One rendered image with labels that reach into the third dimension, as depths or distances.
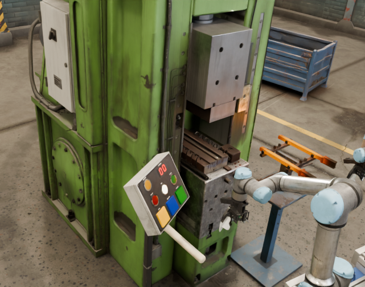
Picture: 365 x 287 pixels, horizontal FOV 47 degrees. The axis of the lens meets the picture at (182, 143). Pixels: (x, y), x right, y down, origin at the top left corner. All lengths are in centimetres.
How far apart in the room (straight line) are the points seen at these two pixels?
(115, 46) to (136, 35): 19
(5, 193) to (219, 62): 246
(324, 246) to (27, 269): 220
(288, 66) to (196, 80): 400
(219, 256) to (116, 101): 134
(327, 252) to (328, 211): 20
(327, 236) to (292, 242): 192
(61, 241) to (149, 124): 151
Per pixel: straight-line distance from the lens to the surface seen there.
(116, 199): 295
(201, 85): 226
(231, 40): 226
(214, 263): 311
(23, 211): 380
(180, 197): 220
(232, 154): 266
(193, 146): 267
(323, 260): 178
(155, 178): 207
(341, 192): 165
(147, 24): 212
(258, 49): 270
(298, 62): 614
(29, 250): 344
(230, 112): 246
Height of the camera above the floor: 234
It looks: 30 degrees down
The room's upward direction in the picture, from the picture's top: 5 degrees clockwise
